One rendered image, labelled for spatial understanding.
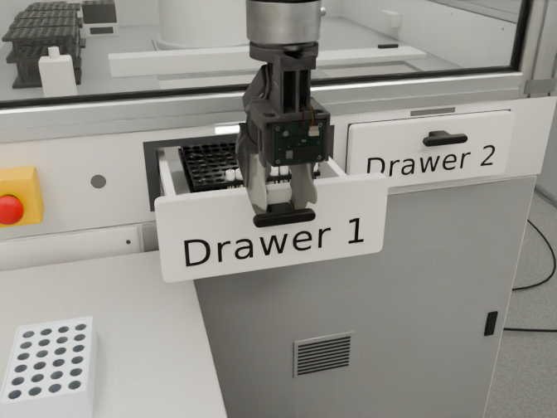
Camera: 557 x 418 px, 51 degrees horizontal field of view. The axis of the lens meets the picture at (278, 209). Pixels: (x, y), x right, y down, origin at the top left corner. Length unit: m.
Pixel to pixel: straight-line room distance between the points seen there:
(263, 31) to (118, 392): 0.41
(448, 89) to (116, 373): 0.65
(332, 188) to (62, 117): 0.38
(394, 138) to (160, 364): 0.50
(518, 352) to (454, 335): 0.77
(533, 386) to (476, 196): 0.92
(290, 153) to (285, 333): 0.55
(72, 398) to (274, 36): 0.41
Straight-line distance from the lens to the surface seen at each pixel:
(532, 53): 1.06
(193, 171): 0.83
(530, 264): 2.48
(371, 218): 0.76
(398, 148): 0.95
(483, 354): 1.34
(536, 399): 1.87
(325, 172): 0.88
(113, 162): 0.87
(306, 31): 0.58
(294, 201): 0.69
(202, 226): 0.69
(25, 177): 0.84
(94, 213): 0.90
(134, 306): 0.80
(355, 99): 0.92
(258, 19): 0.58
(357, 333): 1.14
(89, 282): 0.86
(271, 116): 0.59
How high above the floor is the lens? 1.22
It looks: 27 degrees down
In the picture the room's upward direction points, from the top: straight up
